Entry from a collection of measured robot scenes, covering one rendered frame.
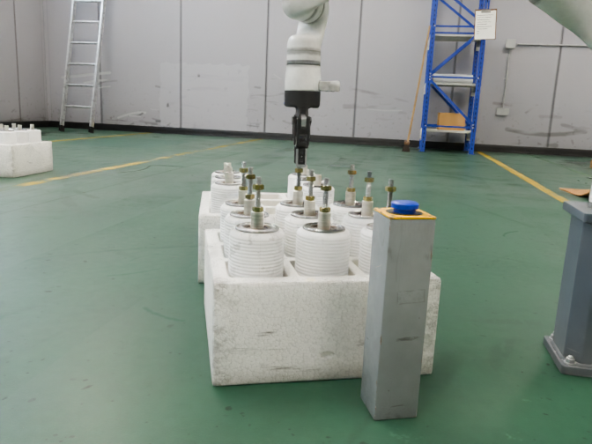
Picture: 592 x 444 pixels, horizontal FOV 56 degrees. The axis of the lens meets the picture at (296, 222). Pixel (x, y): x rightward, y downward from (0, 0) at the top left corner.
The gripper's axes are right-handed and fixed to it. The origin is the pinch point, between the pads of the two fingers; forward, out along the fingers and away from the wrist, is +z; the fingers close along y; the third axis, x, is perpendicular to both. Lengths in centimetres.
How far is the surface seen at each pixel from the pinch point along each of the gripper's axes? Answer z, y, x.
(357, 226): 11.4, 13.8, 10.6
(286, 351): 29.0, 31.7, -3.3
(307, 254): 13.5, 26.7, -0.1
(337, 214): 11.4, 1.7, 8.4
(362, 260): 15.4, 23.2, 10.2
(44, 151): 22, -227, -138
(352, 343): 28.2, 30.2, 8.0
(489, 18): -110, -507, 237
